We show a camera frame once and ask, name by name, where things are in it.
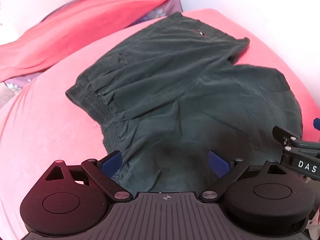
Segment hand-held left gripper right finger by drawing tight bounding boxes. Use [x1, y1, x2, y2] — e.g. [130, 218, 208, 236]
[199, 150, 288, 202]

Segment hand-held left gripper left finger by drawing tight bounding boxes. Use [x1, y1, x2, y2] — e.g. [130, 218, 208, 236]
[44, 150, 133, 202]

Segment dark green pants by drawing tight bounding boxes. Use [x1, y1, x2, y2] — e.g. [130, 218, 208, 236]
[65, 12, 304, 193]

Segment pink bed sheet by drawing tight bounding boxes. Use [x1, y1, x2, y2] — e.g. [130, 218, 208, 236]
[0, 8, 320, 240]

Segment red blanket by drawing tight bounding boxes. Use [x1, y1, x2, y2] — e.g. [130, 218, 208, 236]
[0, 0, 173, 82]

